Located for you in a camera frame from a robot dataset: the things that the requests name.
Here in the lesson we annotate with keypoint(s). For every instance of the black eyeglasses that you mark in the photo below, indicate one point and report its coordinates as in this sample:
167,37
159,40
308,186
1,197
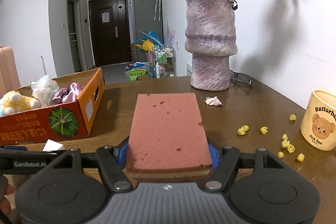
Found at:
240,79

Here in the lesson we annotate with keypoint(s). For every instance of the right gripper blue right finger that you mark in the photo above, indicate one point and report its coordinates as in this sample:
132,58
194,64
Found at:
215,156

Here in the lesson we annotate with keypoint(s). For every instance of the fallen rose petal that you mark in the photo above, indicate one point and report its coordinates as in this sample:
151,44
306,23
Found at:
213,101

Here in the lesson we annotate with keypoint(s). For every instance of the wire storage cart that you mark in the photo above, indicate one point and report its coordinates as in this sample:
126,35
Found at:
164,62

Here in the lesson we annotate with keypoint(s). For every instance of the grey refrigerator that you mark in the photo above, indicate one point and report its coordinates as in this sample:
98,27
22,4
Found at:
142,19

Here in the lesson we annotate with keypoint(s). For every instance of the person's left hand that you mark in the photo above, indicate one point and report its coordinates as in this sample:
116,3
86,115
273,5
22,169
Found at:
5,190

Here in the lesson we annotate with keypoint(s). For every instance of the white round foam disc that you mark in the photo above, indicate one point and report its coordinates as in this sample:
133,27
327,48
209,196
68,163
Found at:
51,145

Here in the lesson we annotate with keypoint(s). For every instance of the yellow plush cat toy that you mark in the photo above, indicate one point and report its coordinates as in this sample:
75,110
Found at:
14,102

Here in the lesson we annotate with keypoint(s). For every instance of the dark entrance door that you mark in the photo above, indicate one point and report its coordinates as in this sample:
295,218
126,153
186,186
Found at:
110,32

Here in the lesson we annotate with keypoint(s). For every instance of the cream bear mug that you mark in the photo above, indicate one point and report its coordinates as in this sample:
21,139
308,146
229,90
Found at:
318,123

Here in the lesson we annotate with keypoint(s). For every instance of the pink layered sponge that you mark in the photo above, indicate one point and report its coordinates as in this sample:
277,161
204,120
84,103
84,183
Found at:
167,139

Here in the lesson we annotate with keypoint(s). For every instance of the iridescent plastic bag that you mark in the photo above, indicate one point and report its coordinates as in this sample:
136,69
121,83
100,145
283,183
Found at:
44,89

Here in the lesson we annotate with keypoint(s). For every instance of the purple satin scrunchie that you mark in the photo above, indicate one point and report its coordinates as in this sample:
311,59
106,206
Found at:
67,95

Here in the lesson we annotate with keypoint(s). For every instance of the red cardboard box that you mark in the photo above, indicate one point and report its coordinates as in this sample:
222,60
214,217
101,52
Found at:
65,121

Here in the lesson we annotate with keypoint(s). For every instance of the pink ribbed suitcase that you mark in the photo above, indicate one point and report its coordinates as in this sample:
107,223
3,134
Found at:
8,74

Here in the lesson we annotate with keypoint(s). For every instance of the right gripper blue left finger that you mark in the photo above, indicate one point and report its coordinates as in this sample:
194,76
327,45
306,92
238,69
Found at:
120,152

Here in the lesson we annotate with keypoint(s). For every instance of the purple textured vase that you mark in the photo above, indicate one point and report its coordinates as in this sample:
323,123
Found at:
211,39

